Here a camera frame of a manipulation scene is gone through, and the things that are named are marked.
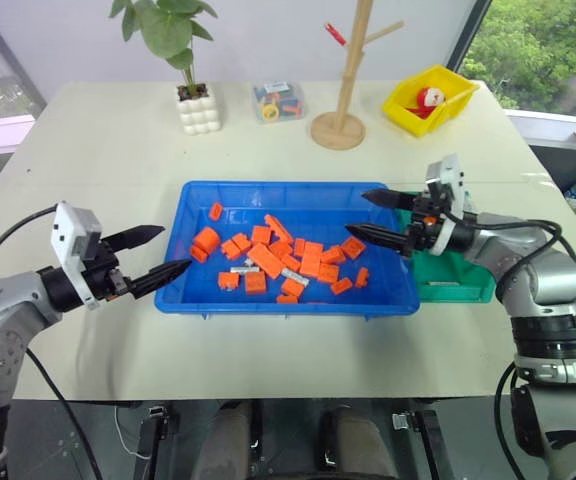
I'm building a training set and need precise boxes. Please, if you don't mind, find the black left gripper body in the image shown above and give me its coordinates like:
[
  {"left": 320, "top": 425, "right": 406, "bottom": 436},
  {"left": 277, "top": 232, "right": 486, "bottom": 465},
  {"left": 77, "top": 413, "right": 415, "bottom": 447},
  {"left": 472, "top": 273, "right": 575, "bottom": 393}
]
[{"left": 85, "top": 237, "right": 134, "bottom": 302}]

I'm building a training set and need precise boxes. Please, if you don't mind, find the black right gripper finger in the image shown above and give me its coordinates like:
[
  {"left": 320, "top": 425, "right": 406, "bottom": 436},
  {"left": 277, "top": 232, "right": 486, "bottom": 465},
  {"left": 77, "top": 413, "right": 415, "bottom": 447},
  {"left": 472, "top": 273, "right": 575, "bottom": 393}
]
[
  {"left": 345, "top": 223, "right": 412, "bottom": 258},
  {"left": 361, "top": 188, "right": 415, "bottom": 212}
]

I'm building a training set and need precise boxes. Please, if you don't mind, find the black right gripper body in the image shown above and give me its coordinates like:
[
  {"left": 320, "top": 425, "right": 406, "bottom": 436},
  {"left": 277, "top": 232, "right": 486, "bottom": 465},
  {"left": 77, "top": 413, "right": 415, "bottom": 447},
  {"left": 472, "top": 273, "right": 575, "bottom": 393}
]
[{"left": 407, "top": 191, "right": 448, "bottom": 254}]

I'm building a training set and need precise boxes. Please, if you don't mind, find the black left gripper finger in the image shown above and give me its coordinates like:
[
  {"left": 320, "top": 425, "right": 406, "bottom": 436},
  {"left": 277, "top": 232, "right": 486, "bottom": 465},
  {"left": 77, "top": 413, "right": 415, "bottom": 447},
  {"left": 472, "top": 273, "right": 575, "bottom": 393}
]
[
  {"left": 103, "top": 225, "right": 166, "bottom": 253},
  {"left": 128, "top": 258, "right": 193, "bottom": 300}
]

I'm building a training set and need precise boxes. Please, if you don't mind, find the green plastic bin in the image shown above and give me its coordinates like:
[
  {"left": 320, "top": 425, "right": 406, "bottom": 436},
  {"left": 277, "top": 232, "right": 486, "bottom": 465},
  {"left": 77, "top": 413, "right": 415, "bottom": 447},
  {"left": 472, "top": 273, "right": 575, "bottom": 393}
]
[{"left": 392, "top": 206, "right": 497, "bottom": 304}]

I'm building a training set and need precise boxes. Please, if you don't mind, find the clear plastic parts box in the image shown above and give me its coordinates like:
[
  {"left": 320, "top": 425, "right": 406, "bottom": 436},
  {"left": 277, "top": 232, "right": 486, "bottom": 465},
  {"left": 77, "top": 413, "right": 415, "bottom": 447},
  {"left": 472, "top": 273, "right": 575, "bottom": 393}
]
[{"left": 251, "top": 81, "right": 307, "bottom": 126}]

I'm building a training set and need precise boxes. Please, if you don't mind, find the blue plastic bin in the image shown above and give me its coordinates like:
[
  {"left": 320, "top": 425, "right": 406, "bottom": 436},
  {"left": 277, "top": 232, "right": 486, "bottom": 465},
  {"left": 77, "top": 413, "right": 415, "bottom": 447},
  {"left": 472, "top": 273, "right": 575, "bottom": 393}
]
[{"left": 154, "top": 180, "right": 422, "bottom": 322}]

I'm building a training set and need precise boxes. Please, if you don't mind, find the rounded orange block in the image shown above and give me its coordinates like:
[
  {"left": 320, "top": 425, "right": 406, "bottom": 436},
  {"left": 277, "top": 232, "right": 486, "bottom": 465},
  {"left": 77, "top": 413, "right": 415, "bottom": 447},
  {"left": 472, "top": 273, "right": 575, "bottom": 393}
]
[{"left": 190, "top": 226, "right": 221, "bottom": 263}]

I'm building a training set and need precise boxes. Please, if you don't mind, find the large orange block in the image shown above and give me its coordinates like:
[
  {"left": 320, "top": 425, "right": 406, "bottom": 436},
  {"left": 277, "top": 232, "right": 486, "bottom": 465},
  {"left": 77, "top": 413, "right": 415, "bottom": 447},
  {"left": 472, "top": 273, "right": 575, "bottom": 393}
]
[
  {"left": 299, "top": 241, "right": 326, "bottom": 278},
  {"left": 245, "top": 243, "right": 286, "bottom": 281}
]

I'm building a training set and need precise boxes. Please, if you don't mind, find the wooden tree stand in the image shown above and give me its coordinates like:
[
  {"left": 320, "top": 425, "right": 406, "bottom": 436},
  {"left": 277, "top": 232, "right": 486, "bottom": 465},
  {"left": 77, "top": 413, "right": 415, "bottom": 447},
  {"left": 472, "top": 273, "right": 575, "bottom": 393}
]
[{"left": 310, "top": 0, "right": 406, "bottom": 150}]

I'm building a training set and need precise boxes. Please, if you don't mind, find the yellow plastic bin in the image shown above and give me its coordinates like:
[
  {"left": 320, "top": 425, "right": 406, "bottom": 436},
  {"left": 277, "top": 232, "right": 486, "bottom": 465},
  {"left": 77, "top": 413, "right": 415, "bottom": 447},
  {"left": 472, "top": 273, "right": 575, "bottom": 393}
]
[{"left": 381, "top": 64, "right": 481, "bottom": 139}]

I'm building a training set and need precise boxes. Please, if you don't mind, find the long orange block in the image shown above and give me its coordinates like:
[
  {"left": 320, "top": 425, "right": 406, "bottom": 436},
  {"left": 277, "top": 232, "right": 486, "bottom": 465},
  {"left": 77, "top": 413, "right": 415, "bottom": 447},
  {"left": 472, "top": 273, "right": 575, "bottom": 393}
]
[{"left": 263, "top": 214, "right": 295, "bottom": 245}]

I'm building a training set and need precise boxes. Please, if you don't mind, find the red and white toy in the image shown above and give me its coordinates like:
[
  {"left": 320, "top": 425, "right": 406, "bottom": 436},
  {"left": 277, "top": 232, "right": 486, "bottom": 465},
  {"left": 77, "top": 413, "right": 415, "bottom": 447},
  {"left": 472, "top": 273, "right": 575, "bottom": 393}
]
[{"left": 406, "top": 85, "right": 445, "bottom": 118}]

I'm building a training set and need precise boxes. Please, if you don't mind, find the white bubble plant pot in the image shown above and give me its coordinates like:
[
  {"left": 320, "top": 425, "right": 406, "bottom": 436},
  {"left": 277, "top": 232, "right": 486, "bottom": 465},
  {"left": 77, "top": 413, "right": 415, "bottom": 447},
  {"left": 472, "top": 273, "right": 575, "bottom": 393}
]
[{"left": 176, "top": 83, "right": 226, "bottom": 136}]

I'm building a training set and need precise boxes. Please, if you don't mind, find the red clip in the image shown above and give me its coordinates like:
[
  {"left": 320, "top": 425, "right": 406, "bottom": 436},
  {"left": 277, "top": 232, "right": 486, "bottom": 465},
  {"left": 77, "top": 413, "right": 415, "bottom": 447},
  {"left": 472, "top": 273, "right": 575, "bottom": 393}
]
[{"left": 324, "top": 21, "right": 348, "bottom": 48}]

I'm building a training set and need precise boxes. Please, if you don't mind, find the green leafy plant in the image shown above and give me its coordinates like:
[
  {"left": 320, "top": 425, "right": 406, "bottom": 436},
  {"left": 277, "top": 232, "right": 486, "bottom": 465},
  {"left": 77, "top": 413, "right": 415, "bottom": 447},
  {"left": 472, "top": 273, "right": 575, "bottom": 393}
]
[{"left": 109, "top": 0, "right": 219, "bottom": 97}]

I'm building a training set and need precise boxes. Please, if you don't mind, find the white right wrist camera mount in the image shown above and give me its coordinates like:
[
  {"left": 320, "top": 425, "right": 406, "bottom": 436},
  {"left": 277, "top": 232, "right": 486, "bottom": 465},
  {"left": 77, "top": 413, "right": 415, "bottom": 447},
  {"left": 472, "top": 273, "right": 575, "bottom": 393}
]
[{"left": 423, "top": 153, "right": 472, "bottom": 257}]

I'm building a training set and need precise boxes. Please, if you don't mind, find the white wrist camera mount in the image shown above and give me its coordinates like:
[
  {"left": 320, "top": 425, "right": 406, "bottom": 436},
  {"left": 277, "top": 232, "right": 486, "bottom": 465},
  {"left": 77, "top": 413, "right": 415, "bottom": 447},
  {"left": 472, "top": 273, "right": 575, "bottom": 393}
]
[
  {"left": 423, "top": 153, "right": 472, "bottom": 257},
  {"left": 50, "top": 201, "right": 103, "bottom": 307}
]

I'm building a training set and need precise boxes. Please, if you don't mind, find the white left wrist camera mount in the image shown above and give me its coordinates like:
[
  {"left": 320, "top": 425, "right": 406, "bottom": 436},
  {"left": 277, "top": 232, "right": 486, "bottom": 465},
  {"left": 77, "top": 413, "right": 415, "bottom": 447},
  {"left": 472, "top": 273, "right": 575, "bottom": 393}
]
[{"left": 50, "top": 201, "right": 103, "bottom": 307}]

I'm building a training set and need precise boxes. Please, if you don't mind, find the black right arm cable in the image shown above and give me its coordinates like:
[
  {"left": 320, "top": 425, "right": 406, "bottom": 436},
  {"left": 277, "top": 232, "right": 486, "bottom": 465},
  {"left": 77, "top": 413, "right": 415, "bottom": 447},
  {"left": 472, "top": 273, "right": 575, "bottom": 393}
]
[{"left": 441, "top": 210, "right": 565, "bottom": 480}]

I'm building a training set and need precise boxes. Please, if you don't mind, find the thin white wire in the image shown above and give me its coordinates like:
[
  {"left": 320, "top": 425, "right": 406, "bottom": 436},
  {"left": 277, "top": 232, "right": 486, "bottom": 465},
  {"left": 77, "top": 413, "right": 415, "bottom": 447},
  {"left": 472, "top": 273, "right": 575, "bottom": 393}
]
[{"left": 114, "top": 406, "right": 150, "bottom": 460}]

